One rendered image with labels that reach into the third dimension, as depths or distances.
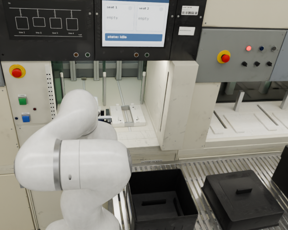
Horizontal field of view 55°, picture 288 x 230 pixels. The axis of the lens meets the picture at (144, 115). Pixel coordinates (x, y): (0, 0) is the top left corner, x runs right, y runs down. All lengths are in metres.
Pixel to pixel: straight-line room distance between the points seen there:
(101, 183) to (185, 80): 0.91
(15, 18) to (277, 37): 1.19
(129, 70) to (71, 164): 1.85
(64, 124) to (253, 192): 1.15
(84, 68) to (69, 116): 1.70
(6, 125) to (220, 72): 1.10
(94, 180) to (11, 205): 1.40
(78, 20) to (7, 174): 0.95
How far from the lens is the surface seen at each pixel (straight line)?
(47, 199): 1.87
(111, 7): 1.23
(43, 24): 1.25
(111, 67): 2.29
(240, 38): 1.45
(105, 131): 0.91
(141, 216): 1.42
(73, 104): 0.62
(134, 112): 1.84
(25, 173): 0.56
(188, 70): 1.35
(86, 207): 0.65
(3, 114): 1.48
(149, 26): 1.27
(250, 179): 1.61
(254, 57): 1.53
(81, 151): 0.54
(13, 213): 1.98
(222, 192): 1.48
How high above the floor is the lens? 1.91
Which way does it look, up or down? 34 degrees down
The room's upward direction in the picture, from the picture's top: 6 degrees clockwise
